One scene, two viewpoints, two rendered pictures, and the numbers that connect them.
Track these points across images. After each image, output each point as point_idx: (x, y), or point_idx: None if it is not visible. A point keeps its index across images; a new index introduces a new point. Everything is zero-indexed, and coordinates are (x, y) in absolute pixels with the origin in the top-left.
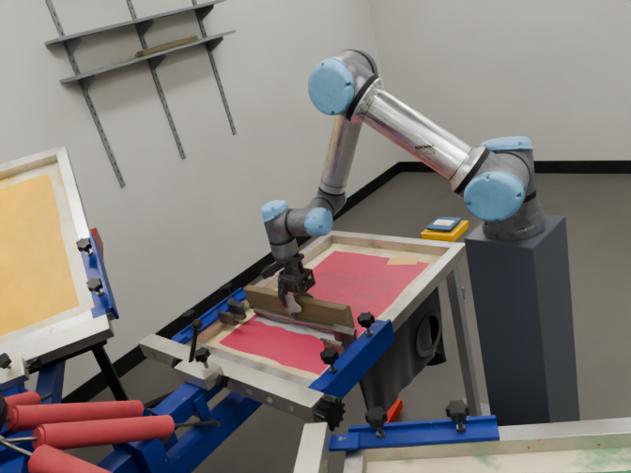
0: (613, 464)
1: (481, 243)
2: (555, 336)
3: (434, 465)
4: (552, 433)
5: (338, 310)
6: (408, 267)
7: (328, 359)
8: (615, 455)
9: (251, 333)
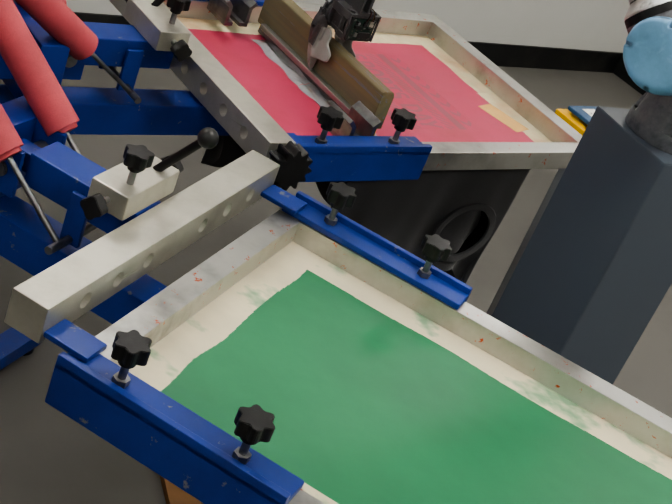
0: (556, 408)
1: (612, 124)
2: (614, 310)
3: (365, 289)
4: (518, 341)
5: (376, 89)
6: (503, 129)
7: (325, 119)
8: (565, 405)
9: (238, 49)
